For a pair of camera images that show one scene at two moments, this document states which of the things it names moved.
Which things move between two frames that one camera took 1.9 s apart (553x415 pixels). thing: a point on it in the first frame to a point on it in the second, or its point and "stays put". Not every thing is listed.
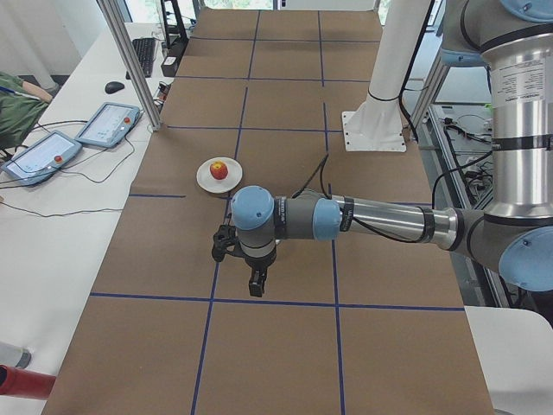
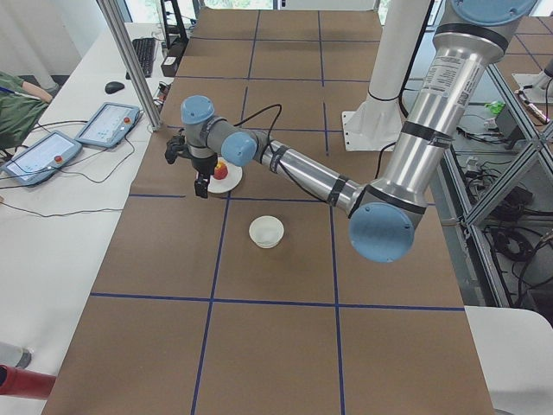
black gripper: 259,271 to 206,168
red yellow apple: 219,170 stays put
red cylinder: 22,382 stays put
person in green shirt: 21,108 stays put
